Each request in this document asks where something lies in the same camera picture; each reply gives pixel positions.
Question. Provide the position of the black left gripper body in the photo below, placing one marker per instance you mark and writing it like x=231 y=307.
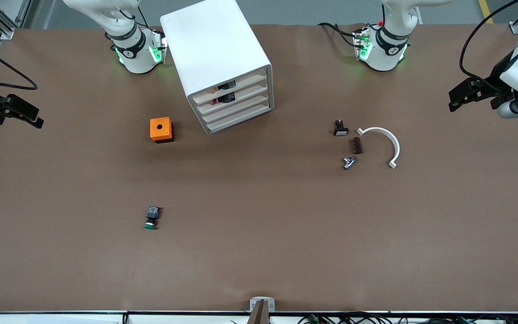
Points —
x=495 y=85

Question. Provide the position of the green push button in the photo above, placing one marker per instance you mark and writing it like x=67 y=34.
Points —
x=152 y=218

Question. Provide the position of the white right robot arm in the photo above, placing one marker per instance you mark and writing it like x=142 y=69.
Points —
x=135 y=56

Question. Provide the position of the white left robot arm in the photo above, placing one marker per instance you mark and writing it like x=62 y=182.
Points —
x=382 y=56

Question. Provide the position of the orange button box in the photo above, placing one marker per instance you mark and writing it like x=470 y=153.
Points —
x=160 y=128

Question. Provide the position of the brown terminal block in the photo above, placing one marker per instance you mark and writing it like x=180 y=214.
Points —
x=355 y=146

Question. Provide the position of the red black electrical component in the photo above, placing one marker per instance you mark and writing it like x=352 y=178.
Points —
x=226 y=97
x=226 y=85

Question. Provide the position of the white curved bracket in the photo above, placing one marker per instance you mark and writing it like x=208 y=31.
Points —
x=391 y=139

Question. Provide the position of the black switch white face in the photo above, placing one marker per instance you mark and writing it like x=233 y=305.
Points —
x=341 y=129

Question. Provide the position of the silver key switch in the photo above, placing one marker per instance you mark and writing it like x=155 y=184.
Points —
x=349 y=162

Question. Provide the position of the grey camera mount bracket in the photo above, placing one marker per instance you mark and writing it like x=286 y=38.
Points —
x=262 y=306

